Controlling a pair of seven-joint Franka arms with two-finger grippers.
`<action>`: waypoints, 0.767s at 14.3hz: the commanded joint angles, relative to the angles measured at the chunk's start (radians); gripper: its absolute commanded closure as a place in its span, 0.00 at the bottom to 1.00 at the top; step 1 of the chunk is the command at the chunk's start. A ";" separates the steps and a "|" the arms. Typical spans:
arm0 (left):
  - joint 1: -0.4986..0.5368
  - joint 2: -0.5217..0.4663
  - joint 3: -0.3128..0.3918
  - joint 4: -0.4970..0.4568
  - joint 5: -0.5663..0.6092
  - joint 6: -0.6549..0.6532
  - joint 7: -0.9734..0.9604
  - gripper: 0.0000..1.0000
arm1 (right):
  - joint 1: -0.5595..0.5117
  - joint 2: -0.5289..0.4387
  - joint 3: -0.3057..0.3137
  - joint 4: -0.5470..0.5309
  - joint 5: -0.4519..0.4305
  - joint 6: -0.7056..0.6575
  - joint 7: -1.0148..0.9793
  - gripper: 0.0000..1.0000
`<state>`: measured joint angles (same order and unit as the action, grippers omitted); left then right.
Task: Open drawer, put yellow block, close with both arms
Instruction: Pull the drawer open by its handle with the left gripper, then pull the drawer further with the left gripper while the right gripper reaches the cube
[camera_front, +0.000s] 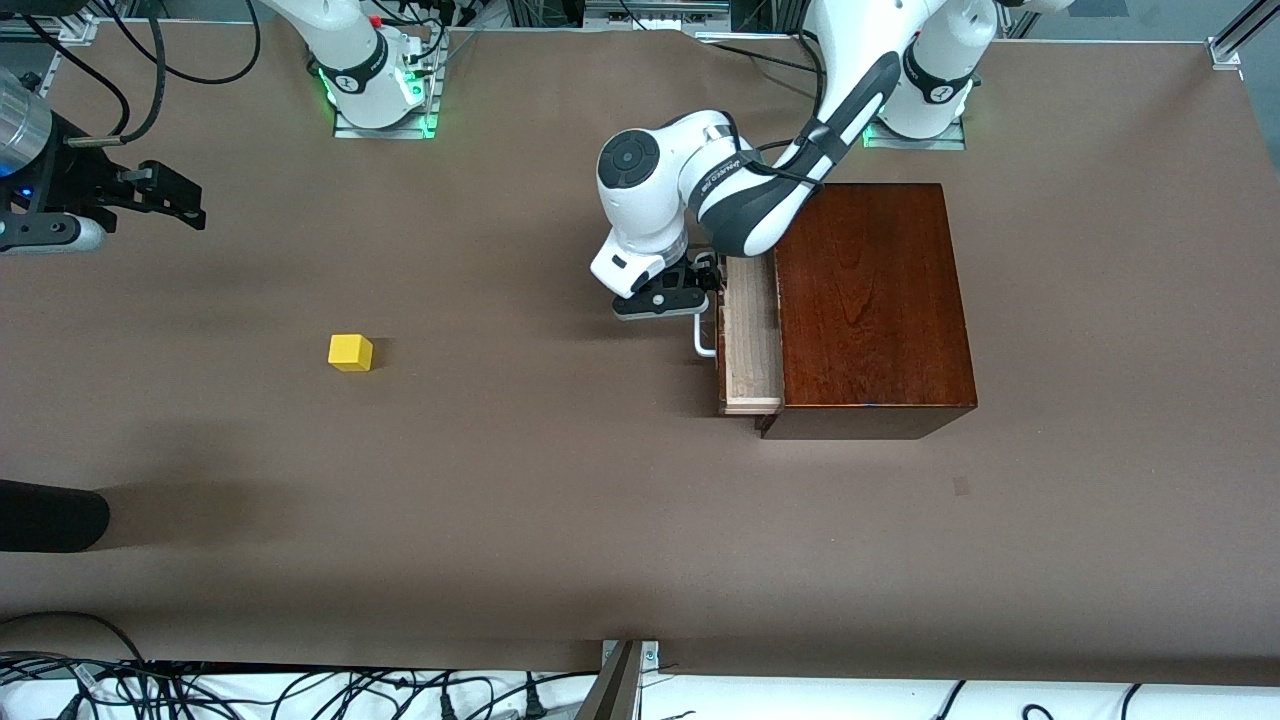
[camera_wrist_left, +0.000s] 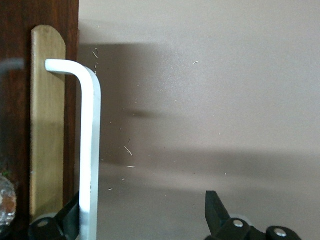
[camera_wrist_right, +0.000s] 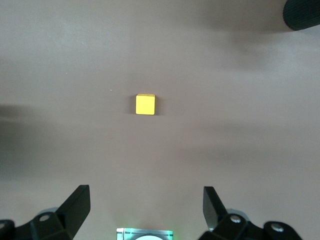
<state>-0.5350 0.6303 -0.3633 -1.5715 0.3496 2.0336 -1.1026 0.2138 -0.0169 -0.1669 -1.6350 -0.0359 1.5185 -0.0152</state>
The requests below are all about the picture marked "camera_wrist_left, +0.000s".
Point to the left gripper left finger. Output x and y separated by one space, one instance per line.
62 225

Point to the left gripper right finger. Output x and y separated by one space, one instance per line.
216 215

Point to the brown table cover sheet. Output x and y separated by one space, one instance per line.
200 100

